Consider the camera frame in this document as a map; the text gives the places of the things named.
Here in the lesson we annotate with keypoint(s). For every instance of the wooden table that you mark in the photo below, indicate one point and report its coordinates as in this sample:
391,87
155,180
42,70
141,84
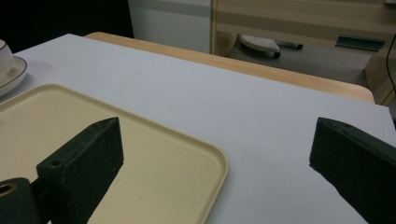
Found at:
249,67

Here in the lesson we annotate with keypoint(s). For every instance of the beige plastic tray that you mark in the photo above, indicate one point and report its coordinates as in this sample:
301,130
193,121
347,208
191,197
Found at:
162,161

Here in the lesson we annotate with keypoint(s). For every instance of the wooden cabinet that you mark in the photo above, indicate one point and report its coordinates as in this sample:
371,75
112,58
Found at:
311,21

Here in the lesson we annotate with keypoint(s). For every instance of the white cup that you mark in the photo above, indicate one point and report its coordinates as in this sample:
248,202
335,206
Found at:
4,60

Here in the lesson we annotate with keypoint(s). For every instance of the white object on shelf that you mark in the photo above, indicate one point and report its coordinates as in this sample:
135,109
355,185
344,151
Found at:
261,45

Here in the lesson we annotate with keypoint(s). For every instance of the white saucer with dark rim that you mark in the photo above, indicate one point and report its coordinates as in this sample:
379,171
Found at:
15,74

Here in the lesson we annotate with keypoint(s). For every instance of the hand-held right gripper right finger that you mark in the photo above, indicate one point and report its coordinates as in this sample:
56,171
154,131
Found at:
358,161

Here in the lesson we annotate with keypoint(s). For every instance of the white board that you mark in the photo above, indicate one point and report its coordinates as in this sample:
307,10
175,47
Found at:
218,105

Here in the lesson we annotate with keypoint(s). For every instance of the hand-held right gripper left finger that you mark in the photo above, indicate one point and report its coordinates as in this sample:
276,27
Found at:
84,168

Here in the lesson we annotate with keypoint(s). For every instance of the dark green flat object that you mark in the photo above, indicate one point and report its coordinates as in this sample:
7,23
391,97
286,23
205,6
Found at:
359,42

